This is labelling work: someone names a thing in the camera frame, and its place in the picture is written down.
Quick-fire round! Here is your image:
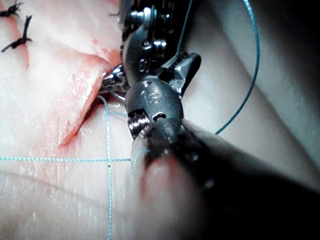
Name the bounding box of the left arm needle driver jaw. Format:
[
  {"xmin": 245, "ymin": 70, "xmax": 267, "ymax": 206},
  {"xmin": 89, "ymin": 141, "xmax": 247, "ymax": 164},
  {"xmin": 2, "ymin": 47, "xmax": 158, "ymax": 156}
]
[
  {"xmin": 109, "ymin": 63, "xmax": 126, "ymax": 79},
  {"xmin": 101, "ymin": 75, "xmax": 131, "ymax": 94}
]

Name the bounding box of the left arm needle driver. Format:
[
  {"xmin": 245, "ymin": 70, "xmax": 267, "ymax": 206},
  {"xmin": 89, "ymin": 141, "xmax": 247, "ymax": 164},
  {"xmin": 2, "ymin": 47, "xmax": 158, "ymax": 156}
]
[{"xmin": 119, "ymin": 0, "xmax": 176, "ymax": 86}]

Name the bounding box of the right arm needle driver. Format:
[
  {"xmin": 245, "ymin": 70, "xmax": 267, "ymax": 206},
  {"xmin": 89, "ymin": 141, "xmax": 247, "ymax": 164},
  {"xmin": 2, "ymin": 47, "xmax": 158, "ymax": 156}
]
[{"xmin": 124, "ymin": 77, "xmax": 185, "ymax": 141}]

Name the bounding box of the right arm needle driver jaw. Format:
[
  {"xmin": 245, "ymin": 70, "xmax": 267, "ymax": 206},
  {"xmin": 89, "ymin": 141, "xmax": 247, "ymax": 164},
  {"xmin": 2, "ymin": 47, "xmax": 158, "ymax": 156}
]
[{"xmin": 159, "ymin": 51, "xmax": 202, "ymax": 100}]

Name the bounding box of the curved steel needle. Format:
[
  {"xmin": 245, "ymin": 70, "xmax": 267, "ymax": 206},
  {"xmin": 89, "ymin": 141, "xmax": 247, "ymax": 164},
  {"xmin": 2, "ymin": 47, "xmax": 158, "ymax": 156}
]
[{"xmin": 108, "ymin": 89, "xmax": 126, "ymax": 102}]

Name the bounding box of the blue thread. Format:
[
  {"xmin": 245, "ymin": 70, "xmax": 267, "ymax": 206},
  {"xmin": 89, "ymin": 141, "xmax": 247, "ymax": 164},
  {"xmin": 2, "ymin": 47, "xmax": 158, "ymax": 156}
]
[{"xmin": 0, "ymin": 0, "xmax": 261, "ymax": 240}]

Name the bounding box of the tissue pad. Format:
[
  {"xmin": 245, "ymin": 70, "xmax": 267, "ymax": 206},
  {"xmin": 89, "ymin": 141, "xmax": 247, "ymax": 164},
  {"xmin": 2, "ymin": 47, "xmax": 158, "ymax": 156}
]
[{"xmin": 0, "ymin": 0, "xmax": 320, "ymax": 240}]

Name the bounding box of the black stitching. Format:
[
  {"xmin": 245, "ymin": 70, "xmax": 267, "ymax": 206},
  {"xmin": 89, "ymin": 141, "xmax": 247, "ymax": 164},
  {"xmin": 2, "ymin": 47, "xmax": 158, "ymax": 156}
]
[{"xmin": 0, "ymin": 0, "xmax": 34, "ymax": 54}]

